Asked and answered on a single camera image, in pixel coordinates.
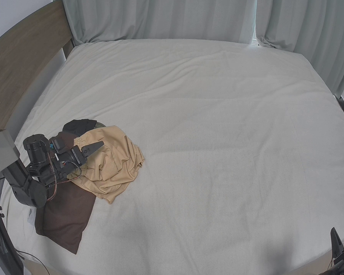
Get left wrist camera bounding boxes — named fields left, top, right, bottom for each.
left=50, top=137, right=67, bottom=154

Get brown shorts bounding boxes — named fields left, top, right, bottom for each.
left=35, top=131, right=97, bottom=254

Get bed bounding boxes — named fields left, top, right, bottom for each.
left=0, top=0, right=344, bottom=275

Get tan shorts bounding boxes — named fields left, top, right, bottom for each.
left=71, top=125, right=146, bottom=204

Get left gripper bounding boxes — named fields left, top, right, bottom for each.
left=57, top=141, right=105, bottom=180

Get white curtain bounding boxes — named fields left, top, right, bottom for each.
left=58, top=0, right=260, bottom=47
left=255, top=0, right=344, bottom=97

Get black garment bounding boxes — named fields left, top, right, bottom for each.
left=62, top=119, right=97, bottom=136

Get black cable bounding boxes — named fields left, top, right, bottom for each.
left=15, top=249, right=48, bottom=275

